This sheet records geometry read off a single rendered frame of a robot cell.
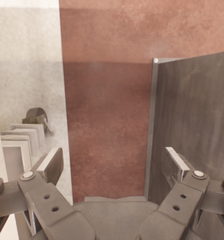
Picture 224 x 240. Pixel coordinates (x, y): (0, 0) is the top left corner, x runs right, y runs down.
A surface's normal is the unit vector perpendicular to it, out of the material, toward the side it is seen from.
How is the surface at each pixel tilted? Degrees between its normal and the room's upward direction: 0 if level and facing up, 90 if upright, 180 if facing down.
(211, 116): 90
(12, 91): 0
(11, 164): 0
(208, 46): 0
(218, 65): 90
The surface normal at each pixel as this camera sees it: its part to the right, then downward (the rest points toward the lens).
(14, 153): 0.02, 0.27
